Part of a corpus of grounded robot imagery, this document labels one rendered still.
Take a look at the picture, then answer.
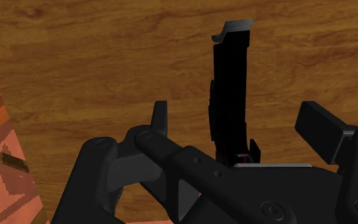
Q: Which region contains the black upright tool grey tip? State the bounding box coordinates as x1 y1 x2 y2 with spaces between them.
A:
208 19 262 166

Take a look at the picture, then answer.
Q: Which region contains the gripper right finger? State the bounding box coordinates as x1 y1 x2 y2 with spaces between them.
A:
294 101 358 224

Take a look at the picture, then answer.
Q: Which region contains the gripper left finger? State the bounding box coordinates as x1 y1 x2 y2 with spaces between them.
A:
50 100 295 224

